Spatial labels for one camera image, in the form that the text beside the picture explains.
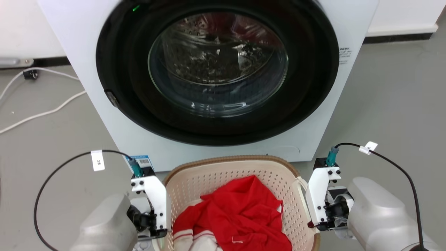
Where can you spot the white front-load washing machine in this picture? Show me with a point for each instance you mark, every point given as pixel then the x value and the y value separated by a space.
pixel 136 148

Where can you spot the beige perforated plastic laundry basket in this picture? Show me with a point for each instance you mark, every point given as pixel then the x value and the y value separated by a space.
pixel 209 174

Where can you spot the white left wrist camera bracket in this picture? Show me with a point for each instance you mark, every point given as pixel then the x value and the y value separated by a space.
pixel 156 198

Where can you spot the blue and white barcode sticker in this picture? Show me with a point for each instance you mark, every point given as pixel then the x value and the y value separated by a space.
pixel 143 161

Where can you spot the red garment with white trim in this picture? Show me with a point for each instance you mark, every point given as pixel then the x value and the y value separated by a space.
pixel 240 212

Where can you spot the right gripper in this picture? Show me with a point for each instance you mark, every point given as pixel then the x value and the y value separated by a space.
pixel 338 211

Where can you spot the flat grey metal floor piece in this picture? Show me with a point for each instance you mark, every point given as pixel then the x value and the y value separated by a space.
pixel 14 62

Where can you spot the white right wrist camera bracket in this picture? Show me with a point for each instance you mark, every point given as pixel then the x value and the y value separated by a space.
pixel 318 195

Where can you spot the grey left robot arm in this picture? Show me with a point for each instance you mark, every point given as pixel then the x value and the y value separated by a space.
pixel 104 226

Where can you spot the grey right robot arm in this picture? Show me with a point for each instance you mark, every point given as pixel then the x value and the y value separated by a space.
pixel 379 216

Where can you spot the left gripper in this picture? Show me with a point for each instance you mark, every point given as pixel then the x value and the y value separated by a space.
pixel 143 220

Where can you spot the round black washing machine door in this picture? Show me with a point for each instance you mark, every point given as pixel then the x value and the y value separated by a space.
pixel 313 76

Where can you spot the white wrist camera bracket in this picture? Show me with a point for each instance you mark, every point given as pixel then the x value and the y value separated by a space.
pixel 156 198
pixel 318 195

